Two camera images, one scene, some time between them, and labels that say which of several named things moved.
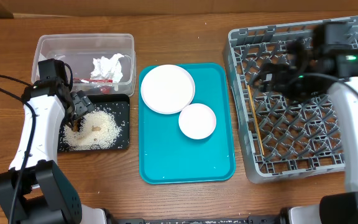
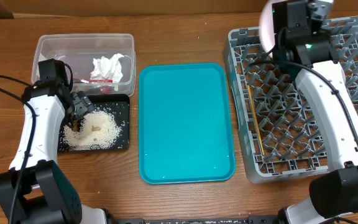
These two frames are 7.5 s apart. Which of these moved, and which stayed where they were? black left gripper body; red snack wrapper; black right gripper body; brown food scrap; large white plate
Moved: large white plate; black right gripper body
Stayed: black left gripper body; red snack wrapper; brown food scrap
